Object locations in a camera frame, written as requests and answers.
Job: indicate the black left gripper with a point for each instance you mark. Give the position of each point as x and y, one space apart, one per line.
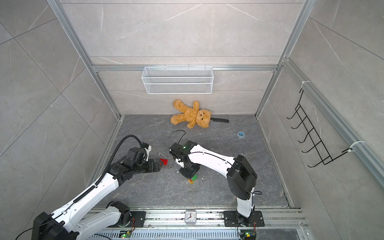
152 168

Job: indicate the white wire mesh basket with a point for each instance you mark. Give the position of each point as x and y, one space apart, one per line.
178 80

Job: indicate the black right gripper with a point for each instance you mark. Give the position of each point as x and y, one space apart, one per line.
187 175

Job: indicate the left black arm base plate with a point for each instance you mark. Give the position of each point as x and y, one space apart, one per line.
138 218

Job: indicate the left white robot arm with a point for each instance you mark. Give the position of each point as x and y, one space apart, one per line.
69 223

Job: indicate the brown teddy bear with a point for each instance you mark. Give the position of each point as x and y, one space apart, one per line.
194 115

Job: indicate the black comb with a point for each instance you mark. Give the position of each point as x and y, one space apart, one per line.
220 120

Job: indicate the black wire hook rack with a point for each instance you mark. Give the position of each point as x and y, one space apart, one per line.
313 136

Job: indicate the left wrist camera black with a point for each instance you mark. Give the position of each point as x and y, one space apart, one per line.
137 156

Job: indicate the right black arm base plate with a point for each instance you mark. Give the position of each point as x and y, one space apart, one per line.
234 219

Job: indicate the small white clock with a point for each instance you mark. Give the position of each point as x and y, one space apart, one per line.
190 217

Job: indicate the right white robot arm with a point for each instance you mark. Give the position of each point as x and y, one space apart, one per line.
239 173

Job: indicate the blue tape roll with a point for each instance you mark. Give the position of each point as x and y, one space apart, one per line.
241 135

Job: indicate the red long lego brick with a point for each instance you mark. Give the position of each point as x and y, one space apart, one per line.
164 161

